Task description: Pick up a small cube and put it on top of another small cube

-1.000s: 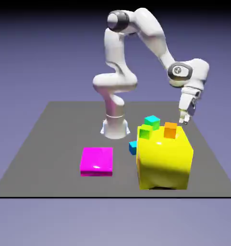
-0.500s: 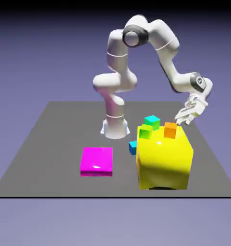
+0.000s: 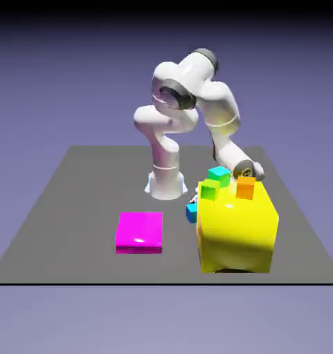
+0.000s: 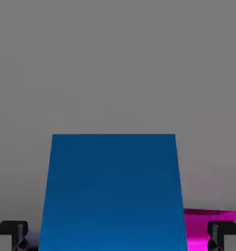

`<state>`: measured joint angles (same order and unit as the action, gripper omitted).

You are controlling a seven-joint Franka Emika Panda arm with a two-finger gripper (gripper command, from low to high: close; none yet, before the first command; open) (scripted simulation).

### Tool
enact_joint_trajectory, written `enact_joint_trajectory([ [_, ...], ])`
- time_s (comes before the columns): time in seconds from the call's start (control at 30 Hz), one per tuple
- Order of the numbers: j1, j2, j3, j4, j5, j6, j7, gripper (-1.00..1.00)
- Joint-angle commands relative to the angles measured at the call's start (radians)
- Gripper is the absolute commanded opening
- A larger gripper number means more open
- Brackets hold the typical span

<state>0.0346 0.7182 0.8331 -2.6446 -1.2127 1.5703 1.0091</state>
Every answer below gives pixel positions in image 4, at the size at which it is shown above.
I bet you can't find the small magenta cube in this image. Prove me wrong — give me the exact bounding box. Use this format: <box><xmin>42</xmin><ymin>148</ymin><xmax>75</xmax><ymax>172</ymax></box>
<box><xmin>184</xmin><ymin>208</ymin><xmax>236</xmax><ymax>251</ymax></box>

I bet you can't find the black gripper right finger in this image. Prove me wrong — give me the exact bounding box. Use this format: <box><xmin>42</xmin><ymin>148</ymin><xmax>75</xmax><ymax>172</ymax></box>
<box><xmin>207</xmin><ymin>221</ymin><xmax>236</xmax><ymax>251</ymax></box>

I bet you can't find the large blue box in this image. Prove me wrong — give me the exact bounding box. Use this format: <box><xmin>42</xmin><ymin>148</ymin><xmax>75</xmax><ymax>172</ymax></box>
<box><xmin>38</xmin><ymin>133</ymin><xmax>189</xmax><ymax>251</ymax></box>

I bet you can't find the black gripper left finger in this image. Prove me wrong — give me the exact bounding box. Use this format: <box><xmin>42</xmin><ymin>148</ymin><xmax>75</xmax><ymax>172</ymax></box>
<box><xmin>0</xmin><ymin>220</ymin><xmax>29</xmax><ymax>251</ymax></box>

